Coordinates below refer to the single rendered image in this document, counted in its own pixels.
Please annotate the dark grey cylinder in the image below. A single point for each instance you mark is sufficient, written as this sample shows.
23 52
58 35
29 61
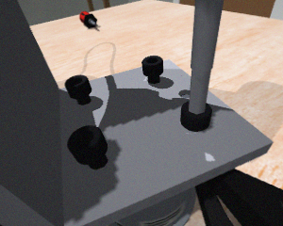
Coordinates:
174 211

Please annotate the dark blue electric screwdriver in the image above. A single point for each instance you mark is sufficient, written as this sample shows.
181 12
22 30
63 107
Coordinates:
206 24

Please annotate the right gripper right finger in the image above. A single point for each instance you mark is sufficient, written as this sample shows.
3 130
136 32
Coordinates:
251 201

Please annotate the grey metal bracket plate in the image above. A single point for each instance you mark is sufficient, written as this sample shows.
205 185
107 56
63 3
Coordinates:
151 156

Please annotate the black socket-head screw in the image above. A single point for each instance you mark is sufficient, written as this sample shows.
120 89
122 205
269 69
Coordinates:
194 122
152 66
88 146
79 88

